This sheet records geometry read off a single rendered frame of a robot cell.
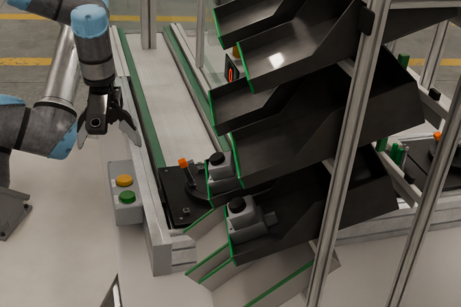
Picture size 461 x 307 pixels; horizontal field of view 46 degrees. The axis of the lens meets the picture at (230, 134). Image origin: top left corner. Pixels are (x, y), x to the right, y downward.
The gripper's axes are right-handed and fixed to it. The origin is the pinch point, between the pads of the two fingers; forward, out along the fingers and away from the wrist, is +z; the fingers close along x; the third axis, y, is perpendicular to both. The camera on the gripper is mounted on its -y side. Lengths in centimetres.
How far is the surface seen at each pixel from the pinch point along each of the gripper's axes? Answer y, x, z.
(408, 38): 364, -214, 148
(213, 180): -28.3, -25.3, -13.1
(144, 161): 13.9, -5.5, 14.6
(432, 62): 84, -114, 24
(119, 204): -5.2, -1.3, 13.2
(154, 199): -3.0, -9.8, 14.0
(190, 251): -17.6, -19.0, 17.8
